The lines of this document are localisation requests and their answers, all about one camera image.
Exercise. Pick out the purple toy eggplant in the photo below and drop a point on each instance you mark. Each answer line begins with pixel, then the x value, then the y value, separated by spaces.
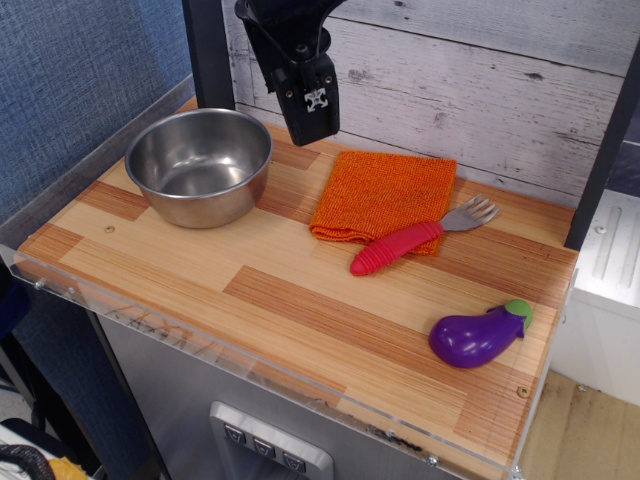
pixel 472 341

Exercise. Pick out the white ribbed plastic box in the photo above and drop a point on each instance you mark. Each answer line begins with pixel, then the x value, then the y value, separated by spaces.
pixel 597 343

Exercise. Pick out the stainless steel bowl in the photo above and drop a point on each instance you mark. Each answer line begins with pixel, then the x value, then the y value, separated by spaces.
pixel 202 168

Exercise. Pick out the yellow object bottom left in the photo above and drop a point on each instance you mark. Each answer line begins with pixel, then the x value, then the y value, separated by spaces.
pixel 65 469

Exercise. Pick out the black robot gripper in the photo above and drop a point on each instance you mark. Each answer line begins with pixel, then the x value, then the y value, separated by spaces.
pixel 288 34

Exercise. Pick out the orange folded cloth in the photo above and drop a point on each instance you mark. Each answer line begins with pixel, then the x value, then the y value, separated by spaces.
pixel 370 195

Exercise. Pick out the silver control panel with buttons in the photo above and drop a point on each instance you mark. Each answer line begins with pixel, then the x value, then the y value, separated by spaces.
pixel 253 449

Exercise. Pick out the fork with red handle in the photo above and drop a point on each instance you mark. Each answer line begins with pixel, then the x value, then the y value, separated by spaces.
pixel 381 253

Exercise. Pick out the stainless steel cabinet front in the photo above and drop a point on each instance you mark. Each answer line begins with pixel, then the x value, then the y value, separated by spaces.
pixel 175 390

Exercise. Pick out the black vertical post left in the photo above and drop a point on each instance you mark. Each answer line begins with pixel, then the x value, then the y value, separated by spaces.
pixel 209 55

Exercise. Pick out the clear acrylic table guard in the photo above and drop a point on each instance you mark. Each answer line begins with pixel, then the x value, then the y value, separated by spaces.
pixel 364 370

